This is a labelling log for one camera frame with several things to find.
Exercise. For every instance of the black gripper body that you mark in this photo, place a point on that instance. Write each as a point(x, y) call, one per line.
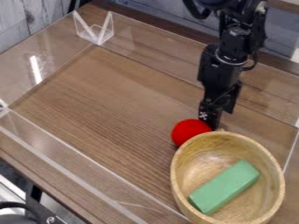
point(219, 72)

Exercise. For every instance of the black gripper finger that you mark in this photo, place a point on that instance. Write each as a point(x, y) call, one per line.
point(233, 97)
point(210, 113)

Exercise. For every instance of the red plush strawberry toy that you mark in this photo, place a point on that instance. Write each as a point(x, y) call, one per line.
point(187, 129)

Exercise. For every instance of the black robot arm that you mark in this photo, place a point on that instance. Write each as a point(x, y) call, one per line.
point(233, 56)

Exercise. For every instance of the wooden bowl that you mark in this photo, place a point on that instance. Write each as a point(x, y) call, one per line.
point(202, 158)

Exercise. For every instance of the green rectangular block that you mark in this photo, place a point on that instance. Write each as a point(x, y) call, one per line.
point(223, 188)

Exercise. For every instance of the black metal table leg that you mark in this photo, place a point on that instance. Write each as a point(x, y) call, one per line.
point(43, 214)

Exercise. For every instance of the clear acrylic tray wall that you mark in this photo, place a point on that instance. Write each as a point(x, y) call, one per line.
point(87, 113)

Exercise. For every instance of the clear acrylic corner bracket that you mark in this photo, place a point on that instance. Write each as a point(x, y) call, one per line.
point(96, 34)

